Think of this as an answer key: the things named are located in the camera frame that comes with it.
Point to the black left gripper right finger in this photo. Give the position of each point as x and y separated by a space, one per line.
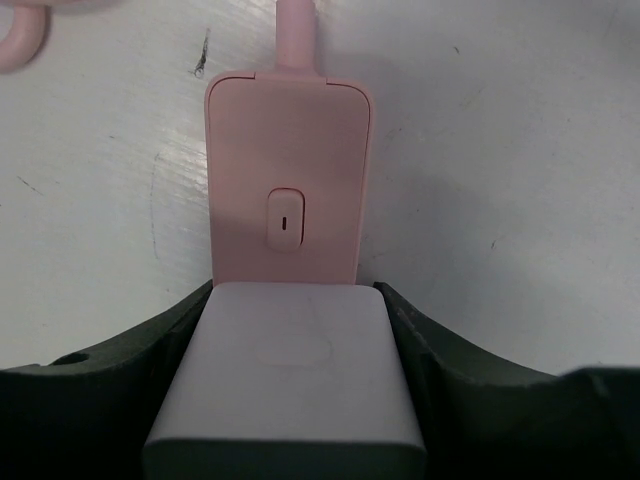
484 417

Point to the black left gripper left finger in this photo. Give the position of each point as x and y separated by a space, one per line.
87 415

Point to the white charger plug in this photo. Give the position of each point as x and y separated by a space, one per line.
288 381

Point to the pink power strip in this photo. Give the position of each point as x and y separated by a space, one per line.
287 164

